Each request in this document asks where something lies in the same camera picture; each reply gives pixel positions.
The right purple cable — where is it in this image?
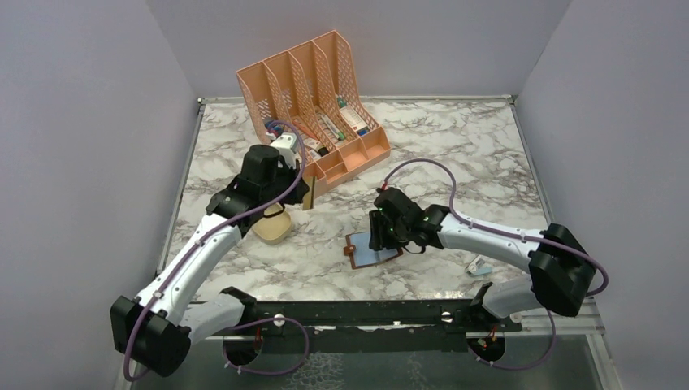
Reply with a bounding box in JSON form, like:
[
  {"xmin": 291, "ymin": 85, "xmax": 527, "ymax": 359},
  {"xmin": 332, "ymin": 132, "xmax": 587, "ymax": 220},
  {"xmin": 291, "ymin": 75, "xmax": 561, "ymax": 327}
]
[{"xmin": 379, "ymin": 158, "xmax": 610, "ymax": 372}]

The pink plastic file organizer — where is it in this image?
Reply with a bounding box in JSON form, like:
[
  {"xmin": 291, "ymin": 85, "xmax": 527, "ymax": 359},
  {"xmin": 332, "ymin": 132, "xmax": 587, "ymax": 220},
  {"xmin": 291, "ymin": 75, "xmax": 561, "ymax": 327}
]
[{"xmin": 236, "ymin": 31, "xmax": 391, "ymax": 197}]

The small white blue object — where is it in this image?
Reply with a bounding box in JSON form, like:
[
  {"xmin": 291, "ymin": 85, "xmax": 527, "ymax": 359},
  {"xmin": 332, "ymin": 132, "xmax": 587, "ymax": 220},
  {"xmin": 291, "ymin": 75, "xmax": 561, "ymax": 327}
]
[{"xmin": 466, "ymin": 256, "xmax": 492, "ymax": 276}]

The stack of credit cards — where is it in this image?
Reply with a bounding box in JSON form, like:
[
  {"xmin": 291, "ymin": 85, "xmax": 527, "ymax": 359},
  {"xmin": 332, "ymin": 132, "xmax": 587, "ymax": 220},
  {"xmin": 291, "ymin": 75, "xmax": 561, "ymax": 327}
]
[{"xmin": 302, "ymin": 175, "xmax": 317, "ymax": 210}]

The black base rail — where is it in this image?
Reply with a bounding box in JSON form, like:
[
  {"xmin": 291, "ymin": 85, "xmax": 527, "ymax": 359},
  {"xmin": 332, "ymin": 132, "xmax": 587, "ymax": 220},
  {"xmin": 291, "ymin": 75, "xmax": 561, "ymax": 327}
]
[{"xmin": 215, "ymin": 299, "xmax": 522, "ymax": 354}]

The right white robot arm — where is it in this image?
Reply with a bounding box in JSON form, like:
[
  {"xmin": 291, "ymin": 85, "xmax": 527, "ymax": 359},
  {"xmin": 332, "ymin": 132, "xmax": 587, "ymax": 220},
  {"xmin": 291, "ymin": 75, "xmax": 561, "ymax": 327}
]
[{"xmin": 369, "ymin": 188, "xmax": 596, "ymax": 331}]

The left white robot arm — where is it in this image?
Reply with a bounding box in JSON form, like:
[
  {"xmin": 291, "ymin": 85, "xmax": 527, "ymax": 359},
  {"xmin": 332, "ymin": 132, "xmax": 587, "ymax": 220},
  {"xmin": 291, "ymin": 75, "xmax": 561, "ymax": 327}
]
[{"xmin": 110, "ymin": 141, "xmax": 309, "ymax": 382}]

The red white box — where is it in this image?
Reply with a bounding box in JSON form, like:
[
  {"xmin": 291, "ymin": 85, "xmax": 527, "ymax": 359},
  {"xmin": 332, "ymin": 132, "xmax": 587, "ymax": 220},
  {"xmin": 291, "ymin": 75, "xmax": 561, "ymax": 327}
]
[{"xmin": 340, "ymin": 105, "xmax": 370, "ymax": 136}]

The tan oval tray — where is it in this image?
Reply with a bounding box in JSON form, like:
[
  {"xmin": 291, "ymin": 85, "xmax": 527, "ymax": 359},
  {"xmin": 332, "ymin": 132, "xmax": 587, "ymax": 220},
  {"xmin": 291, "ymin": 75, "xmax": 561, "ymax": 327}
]
[{"xmin": 251, "ymin": 207, "xmax": 293, "ymax": 245}]

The brown leather card holder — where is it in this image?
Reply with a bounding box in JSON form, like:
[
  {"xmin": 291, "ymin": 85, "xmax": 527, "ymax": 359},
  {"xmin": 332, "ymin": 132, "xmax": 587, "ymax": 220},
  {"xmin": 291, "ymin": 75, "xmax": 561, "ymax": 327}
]
[{"xmin": 343, "ymin": 232, "xmax": 404, "ymax": 270}]

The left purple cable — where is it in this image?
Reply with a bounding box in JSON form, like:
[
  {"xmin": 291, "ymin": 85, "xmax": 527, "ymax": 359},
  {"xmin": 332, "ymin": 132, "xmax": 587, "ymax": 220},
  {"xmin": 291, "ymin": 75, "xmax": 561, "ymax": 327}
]
[{"xmin": 122, "ymin": 120, "xmax": 308, "ymax": 384}]

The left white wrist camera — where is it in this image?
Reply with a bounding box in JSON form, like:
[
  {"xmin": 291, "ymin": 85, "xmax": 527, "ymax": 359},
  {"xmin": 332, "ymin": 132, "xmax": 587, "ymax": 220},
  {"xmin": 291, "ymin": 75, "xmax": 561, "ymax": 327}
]
[{"xmin": 270, "ymin": 132, "xmax": 299, "ymax": 169}]

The purple cable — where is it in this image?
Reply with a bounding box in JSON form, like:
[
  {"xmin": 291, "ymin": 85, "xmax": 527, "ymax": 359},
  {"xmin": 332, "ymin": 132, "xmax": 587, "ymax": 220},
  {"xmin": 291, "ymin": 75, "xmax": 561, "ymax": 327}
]
[
  {"xmin": 122, "ymin": 120, "xmax": 308, "ymax": 384},
  {"xmin": 379, "ymin": 158, "xmax": 610, "ymax": 372}
]

